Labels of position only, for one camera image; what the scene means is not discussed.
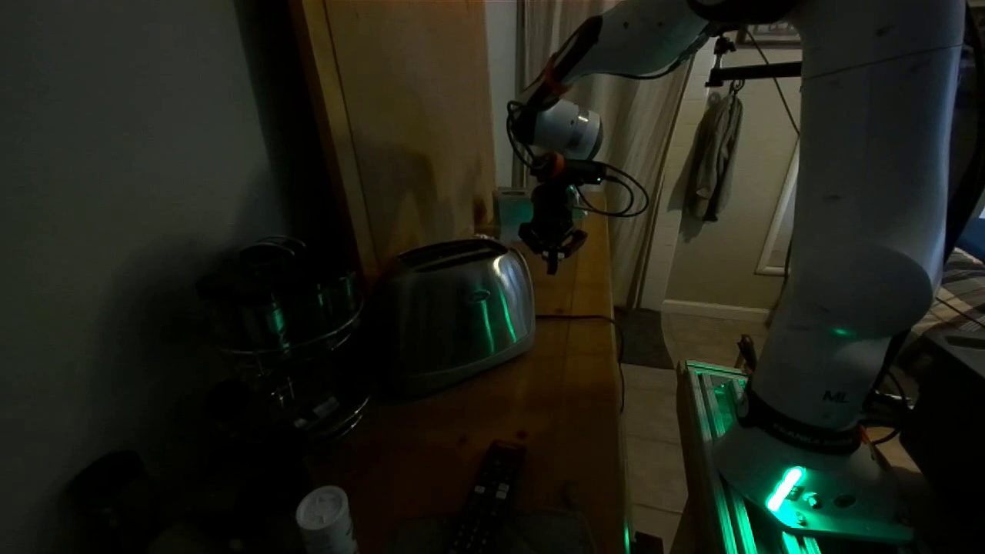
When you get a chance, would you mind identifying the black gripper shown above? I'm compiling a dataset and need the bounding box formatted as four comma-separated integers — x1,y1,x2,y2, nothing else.
516,176,591,276

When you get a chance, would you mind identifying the silver steel toaster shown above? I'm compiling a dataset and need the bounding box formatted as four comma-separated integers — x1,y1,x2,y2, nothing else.
373,235,542,399

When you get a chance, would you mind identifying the beige curtain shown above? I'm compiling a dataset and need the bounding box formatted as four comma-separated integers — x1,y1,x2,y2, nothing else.
514,0,703,313

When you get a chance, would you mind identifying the dark floor mat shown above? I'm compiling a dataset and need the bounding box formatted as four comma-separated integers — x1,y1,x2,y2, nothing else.
611,304,676,372

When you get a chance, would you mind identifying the hanging grey cloth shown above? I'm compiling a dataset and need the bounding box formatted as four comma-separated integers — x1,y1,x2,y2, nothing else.
676,84,748,230

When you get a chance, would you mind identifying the tall wooden panel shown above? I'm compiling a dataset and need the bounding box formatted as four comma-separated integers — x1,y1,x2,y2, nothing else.
287,0,501,282

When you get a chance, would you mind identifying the black remote control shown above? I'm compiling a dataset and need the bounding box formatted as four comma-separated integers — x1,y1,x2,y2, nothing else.
443,438,530,554

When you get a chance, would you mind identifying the steel pot with lid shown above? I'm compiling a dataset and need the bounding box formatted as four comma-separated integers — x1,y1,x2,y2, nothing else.
198,238,370,357

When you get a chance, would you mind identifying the steel bowl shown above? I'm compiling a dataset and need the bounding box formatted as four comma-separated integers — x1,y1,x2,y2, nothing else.
199,351,376,447

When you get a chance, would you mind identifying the white cup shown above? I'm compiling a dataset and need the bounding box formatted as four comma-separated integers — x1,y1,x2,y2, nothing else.
293,483,360,554

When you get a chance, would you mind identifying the dark side cabinet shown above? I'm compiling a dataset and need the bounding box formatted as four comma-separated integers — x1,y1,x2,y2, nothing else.
898,256,985,554

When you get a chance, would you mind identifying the dark round object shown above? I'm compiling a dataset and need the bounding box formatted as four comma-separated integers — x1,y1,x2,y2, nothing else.
60,447,159,549

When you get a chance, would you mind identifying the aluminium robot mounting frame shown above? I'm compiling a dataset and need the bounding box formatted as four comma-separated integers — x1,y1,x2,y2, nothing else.
673,357,829,554

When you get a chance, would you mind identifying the black hanging rail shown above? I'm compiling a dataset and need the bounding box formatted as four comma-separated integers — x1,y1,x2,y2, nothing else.
705,57,807,93

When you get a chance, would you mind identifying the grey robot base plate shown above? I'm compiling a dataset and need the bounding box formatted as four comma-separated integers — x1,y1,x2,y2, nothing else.
715,420,920,549

